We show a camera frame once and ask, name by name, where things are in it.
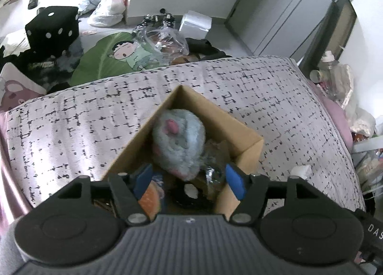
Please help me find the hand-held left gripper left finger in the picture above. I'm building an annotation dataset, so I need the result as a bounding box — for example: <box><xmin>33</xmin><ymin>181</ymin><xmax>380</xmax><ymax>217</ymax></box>
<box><xmin>54</xmin><ymin>164</ymin><xmax>154</xmax><ymax>227</ymax></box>

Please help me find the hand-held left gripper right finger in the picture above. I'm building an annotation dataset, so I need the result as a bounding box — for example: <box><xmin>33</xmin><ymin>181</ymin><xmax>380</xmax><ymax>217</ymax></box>
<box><xmin>225</xmin><ymin>163</ymin><xmax>340</xmax><ymax>225</ymax></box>

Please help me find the burger plush toy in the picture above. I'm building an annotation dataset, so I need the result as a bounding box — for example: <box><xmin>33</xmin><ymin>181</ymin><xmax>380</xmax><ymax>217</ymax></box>
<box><xmin>138</xmin><ymin>181</ymin><xmax>164</xmax><ymax>219</ymax></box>

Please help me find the brown cardboard box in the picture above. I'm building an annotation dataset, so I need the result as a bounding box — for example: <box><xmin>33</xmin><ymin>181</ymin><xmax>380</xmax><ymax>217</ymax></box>
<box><xmin>100</xmin><ymin>84</ymin><xmax>264</xmax><ymax>214</ymax></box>

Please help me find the black and white eye mask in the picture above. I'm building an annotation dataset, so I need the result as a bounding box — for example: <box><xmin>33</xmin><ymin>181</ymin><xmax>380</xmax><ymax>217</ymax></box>
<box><xmin>175</xmin><ymin>182</ymin><xmax>216</xmax><ymax>208</ymax></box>

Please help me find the grey plush mouse toy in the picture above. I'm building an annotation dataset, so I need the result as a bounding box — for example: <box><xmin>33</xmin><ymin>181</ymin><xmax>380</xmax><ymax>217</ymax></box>
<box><xmin>152</xmin><ymin>109</ymin><xmax>206</xmax><ymax>180</ymax></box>

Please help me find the clear plastic bag under desk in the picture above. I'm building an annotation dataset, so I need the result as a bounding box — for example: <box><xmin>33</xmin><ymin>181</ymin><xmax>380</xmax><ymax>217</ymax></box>
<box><xmin>351</xmin><ymin>140</ymin><xmax>383</xmax><ymax>195</ymax></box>

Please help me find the grey patterned bed blanket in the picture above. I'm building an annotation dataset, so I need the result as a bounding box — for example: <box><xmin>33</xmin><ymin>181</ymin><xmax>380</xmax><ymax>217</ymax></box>
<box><xmin>6</xmin><ymin>56</ymin><xmax>367</xmax><ymax>213</ymax></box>

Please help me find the pile of white plastic bags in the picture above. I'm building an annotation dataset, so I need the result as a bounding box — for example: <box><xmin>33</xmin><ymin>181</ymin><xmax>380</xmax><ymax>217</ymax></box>
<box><xmin>321</xmin><ymin>62</ymin><xmax>376</xmax><ymax>138</ymax></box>

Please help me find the green leaf cartoon cushion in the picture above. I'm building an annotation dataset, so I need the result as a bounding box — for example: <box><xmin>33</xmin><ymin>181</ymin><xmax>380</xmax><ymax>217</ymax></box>
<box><xmin>70</xmin><ymin>32</ymin><xmax>169</xmax><ymax>86</ymax></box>

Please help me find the black cloth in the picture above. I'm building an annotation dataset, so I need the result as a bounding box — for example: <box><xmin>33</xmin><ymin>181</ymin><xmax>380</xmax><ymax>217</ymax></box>
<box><xmin>187</xmin><ymin>38</ymin><xmax>233</xmax><ymax>62</ymax></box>

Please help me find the clear crumpled plastic bag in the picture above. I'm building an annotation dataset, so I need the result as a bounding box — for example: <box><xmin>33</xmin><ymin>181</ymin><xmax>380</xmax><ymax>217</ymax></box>
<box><xmin>132</xmin><ymin>25</ymin><xmax>191</xmax><ymax>64</ymax></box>

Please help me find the dark mottled cloth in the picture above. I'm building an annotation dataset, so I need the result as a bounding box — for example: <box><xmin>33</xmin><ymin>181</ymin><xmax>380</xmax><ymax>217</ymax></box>
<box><xmin>18</xmin><ymin>39</ymin><xmax>86</xmax><ymax>94</ymax></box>

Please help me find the large clear plastic bottle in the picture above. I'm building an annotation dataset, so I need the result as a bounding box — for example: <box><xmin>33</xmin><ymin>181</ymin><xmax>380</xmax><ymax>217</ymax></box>
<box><xmin>317</xmin><ymin>51</ymin><xmax>342</xmax><ymax>79</ymax></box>

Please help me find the pink bear pillow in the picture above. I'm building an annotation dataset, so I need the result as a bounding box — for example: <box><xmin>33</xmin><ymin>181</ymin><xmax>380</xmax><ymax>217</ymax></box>
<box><xmin>0</xmin><ymin>62</ymin><xmax>47</xmax><ymax>113</ymax></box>

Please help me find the white storage box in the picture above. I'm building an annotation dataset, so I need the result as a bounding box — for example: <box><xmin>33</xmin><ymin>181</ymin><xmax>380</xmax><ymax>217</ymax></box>
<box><xmin>179</xmin><ymin>10</ymin><xmax>212</xmax><ymax>39</ymax></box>

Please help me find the white plastic bag red print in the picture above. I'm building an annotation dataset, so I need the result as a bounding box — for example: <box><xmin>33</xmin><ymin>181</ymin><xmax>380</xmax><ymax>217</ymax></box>
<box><xmin>88</xmin><ymin>0</ymin><xmax>129</xmax><ymax>27</ymax></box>

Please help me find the black dice stool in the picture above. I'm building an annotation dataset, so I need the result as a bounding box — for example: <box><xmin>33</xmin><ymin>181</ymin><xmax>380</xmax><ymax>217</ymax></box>
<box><xmin>25</xmin><ymin>6</ymin><xmax>80</xmax><ymax>54</ymax></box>

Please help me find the brown upright board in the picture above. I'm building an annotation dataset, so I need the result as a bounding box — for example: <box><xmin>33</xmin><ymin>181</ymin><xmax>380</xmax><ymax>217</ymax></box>
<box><xmin>299</xmin><ymin>0</ymin><xmax>358</xmax><ymax>82</ymax></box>

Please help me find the grey door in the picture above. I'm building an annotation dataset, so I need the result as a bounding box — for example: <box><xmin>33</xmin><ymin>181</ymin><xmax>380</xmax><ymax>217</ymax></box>
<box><xmin>224</xmin><ymin>0</ymin><xmax>375</xmax><ymax>58</ymax></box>

